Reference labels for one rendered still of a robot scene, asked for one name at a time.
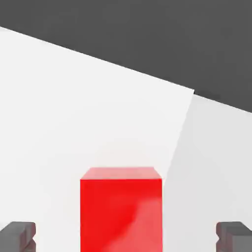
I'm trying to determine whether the small red cube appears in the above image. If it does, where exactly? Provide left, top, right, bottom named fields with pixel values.
left=80, top=166, right=163, bottom=252

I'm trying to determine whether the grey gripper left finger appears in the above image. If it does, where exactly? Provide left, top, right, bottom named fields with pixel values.
left=0, top=221, right=37, bottom=252

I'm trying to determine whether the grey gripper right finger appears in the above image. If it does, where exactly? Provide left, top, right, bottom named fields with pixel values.
left=216, top=221, right=252, bottom=252

